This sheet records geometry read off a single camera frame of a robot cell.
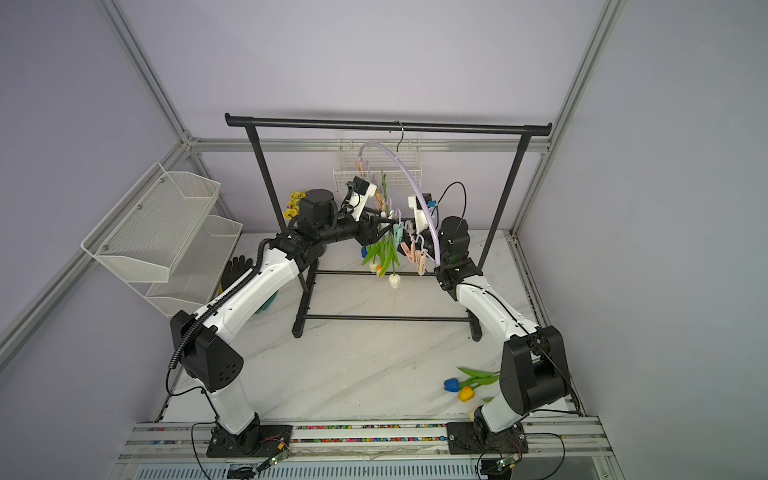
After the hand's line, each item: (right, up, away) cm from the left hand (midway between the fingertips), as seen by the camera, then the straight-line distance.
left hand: (386, 221), depth 73 cm
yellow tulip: (-5, -12, +21) cm, 24 cm away
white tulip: (+1, -9, +5) cm, 10 cm away
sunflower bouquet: (-30, +6, +19) cm, 36 cm away
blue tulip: (+25, -43, +9) cm, 51 cm away
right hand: (0, -1, +3) cm, 3 cm away
